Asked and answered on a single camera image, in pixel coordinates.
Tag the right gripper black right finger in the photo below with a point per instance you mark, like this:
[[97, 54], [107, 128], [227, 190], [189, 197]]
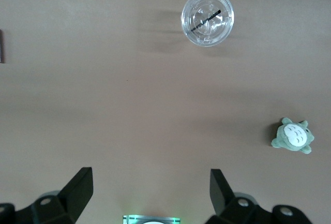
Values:
[[222, 195]]

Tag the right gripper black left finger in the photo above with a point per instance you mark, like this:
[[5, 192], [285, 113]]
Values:
[[72, 195]]

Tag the grey green Totoro plush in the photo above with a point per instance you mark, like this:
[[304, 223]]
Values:
[[294, 136]]

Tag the brown table cloth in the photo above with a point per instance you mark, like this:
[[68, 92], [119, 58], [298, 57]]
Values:
[[129, 105]]

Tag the clear plastic cup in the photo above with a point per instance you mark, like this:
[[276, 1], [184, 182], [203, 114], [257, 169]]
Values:
[[222, 35]]

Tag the black straw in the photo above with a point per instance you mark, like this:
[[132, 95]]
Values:
[[207, 20]]

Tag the metal base plate of right arm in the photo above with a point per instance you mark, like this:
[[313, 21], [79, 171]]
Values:
[[129, 219]]

